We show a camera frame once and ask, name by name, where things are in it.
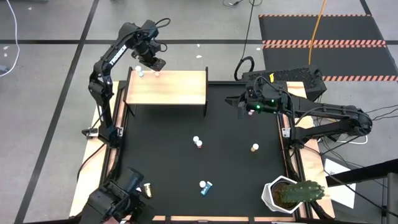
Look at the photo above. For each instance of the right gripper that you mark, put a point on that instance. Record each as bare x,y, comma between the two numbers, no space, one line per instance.
264,98

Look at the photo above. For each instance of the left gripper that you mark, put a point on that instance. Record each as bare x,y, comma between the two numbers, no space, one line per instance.
152,60

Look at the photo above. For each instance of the pink medicine bottle white cap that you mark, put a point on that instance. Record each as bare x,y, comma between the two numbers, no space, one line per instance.
202,183
250,112

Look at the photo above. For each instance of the yellow medicine bottle white cap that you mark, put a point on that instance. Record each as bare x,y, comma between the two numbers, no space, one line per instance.
147,190
255,146

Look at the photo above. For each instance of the teal medicine bottle white cap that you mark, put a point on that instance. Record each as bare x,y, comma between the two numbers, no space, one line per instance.
196,138

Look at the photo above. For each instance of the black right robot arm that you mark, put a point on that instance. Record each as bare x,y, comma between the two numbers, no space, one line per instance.
335,110

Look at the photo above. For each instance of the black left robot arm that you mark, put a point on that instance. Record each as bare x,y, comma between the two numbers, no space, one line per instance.
116,54

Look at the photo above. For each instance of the black perforated box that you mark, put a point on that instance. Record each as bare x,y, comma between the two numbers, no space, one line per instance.
295,76

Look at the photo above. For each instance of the white plant pot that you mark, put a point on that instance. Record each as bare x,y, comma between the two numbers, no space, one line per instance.
267,196

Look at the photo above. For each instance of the wooden side board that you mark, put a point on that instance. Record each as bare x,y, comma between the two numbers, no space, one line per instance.
90,186
312,168

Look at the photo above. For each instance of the green cactus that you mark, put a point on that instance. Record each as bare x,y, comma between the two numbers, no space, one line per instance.
298,193

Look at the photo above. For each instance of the black orange-striped floor mat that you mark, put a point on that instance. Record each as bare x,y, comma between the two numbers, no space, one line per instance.
342,29

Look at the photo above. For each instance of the white paper sheet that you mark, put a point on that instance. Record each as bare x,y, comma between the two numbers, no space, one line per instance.
340,193

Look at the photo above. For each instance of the black metal stand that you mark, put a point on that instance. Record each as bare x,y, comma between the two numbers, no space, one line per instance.
373,169

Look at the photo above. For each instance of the person's hand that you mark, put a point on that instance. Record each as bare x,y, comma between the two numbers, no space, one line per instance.
112,221

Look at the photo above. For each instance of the black aluminium table frame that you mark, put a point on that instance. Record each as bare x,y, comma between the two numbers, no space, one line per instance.
115,161

